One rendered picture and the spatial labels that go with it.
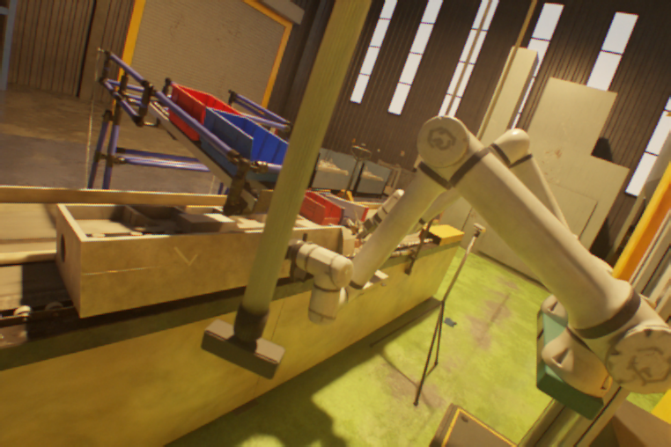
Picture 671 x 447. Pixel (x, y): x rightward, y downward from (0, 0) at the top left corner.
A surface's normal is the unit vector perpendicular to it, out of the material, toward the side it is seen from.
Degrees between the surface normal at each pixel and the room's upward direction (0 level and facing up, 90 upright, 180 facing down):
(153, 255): 80
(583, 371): 68
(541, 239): 88
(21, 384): 90
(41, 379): 90
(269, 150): 88
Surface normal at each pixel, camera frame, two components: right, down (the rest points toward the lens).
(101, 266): 0.79, 0.25
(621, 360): -0.46, 0.18
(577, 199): -0.58, 0.00
